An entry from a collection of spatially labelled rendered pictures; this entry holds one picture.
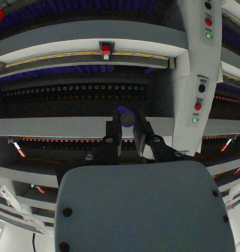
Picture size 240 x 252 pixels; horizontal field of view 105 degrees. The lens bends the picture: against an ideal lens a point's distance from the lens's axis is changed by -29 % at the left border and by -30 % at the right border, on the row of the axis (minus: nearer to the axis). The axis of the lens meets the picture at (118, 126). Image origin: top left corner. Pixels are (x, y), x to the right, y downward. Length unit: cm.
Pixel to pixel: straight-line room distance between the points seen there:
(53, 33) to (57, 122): 19
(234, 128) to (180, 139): 23
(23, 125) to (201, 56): 43
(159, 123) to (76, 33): 25
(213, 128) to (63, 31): 43
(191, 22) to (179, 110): 19
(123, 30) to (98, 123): 19
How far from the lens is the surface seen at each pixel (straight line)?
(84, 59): 29
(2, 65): 37
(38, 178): 47
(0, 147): 62
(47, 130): 32
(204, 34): 32
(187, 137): 35
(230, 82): 49
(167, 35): 28
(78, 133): 29
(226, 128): 46
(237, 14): 51
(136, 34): 25
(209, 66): 32
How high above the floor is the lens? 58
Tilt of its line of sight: 28 degrees up
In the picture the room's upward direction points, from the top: 178 degrees counter-clockwise
